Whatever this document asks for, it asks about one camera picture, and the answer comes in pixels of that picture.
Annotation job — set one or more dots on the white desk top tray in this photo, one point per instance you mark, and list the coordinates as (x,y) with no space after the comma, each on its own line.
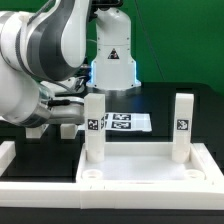
(149,162)

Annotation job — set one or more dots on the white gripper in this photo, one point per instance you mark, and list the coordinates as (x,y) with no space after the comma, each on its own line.
(66,110)

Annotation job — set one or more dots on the black marker plate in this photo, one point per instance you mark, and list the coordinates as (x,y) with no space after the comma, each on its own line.
(115,121)

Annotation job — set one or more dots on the white U-shaped fence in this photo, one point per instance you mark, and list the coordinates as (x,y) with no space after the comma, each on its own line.
(190,194)

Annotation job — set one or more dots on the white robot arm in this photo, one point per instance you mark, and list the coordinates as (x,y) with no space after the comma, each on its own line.
(50,45)

